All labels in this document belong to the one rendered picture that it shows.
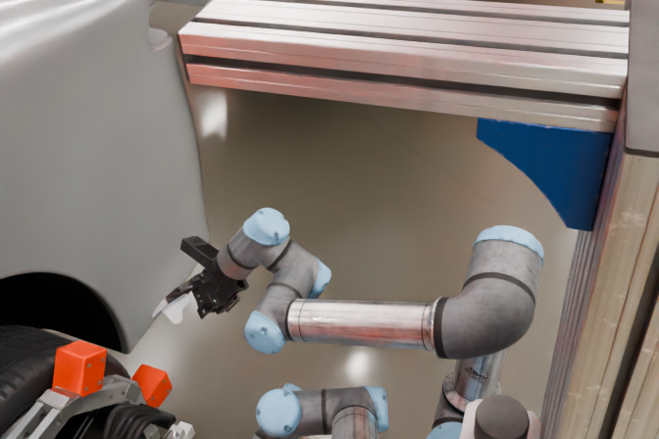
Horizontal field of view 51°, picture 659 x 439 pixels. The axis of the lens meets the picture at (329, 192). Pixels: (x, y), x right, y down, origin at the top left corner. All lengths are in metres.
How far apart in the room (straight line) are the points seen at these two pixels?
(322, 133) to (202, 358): 1.62
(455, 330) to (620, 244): 0.65
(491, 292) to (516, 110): 0.63
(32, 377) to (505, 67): 1.25
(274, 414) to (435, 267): 2.04
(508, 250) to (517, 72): 0.70
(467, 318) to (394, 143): 2.86
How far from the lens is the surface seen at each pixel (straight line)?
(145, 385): 1.77
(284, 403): 1.18
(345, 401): 1.19
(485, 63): 0.46
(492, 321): 1.07
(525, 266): 1.13
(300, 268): 1.28
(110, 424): 1.55
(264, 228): 1.26
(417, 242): 3.25
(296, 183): 3.64
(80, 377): 1.52
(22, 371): 1.54
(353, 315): 1.14
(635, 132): 0.41
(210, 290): 1.40
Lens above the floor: 2.25
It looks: 39 degrees down
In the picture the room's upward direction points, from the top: 6 degrees counter-clockwise
